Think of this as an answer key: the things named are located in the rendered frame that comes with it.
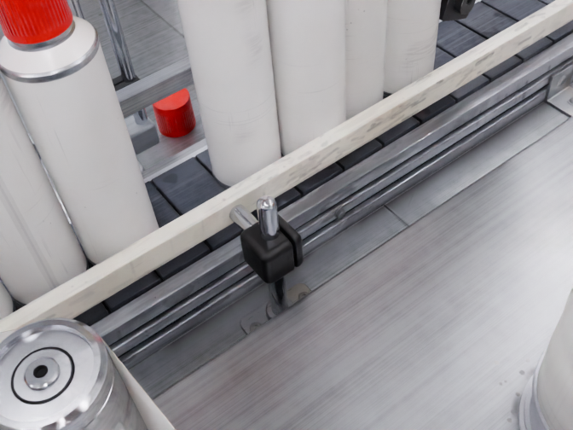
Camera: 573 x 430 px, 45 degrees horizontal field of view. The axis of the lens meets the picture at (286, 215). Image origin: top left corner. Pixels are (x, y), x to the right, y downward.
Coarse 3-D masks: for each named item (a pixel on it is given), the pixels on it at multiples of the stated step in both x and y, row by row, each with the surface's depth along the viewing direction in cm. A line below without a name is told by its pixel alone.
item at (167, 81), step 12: (156, 72) 46; (168, 72) 46; (180, 72) 46; (132, 84) 45; (144, 84) 45; (156, 84) 45; (168, 84) 46; (180, 84) 46; (120, 96) 45; (132, 96) 45; (144, 96) 45; (156, 96) 46; (132, 108) 45
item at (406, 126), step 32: (512, 0) 63; (544, 0) 63; (448, 32) 60; (480, 32) 60; (512, 64) 57; (384, 96) 55; (448, 96) 55; (192, 160) 52; (352, 160) 51; (160, 192) 51; (192, 192) 50; (288, 192) 49; (160, 224) 48; (192, 256) 46; (128, 288) 45; (96, 320) 44
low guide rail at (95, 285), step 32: (512, 32) 54; (544, 32) 56; (448, 64) 52; (480, 64) 53; (416, 96) 50; (352, 128) 48; (384, 128) 50; (288, 160) 46; (320, 160) 48; (224, 192) 45; (256, 192) 45; (192, 224) 43; (224, 224) 45; (128, 256) 42; (160, 256) 43; (64, 288) 41; (96, 288) 41; (0, 320) 40; (32, 320) 40
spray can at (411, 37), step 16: (400, 0) 48; (416, 0) 48; (432, 0) 49; (400, 16) 49; (416, 16) 49; (432, 16) 50; (400, 32) 50; (416, 32) 50; (432, 32) 51; (400, 48) 51; (416, 48) 51; (432, 48) 53; (400, 64) 52; (416, 64) 53; (432, 64) 54; (384, 80) 54; (400, 80) 54
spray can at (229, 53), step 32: (192, 0) 38; (224, 0) 38; (256, 0) 39; (192, 32) 40; (224, 32) 39; (256, 32) 40; (192, 64) 43; (224, 64) 41; (256, 64) 42; (224, 96) 43; (256, 96) 44; (224, 128) 45; (256, 128) 45; (224, 160) 47; (256, 160) 47
